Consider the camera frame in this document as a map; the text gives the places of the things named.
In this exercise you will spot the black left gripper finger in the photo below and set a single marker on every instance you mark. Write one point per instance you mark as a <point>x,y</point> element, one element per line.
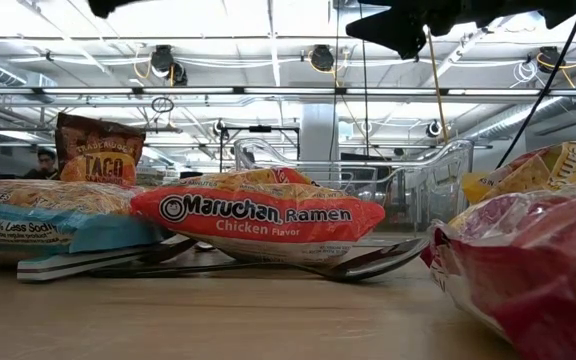
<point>110,6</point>

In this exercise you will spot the blue Maruchan ramen pack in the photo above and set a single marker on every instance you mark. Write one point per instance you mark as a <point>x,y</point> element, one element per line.
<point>43,215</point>

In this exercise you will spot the orange Maruchan chicken ramen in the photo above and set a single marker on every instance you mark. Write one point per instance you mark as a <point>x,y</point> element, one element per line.
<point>258,215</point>

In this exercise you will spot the taco seasoning packet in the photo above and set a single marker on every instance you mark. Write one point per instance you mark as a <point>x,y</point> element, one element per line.
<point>98,155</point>

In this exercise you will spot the yellow noodle pack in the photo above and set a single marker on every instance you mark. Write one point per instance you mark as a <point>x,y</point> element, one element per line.
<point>533,175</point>

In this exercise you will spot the red Maruchan ramen pack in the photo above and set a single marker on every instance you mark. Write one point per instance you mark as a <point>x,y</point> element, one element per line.
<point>518,260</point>

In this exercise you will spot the clear plastic storage bin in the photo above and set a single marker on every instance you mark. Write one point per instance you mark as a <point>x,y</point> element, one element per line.
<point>443,180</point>

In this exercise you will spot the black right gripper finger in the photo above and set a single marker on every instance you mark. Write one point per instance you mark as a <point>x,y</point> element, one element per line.
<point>398,30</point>

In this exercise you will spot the person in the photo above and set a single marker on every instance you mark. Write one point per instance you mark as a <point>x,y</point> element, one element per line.
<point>43,167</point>

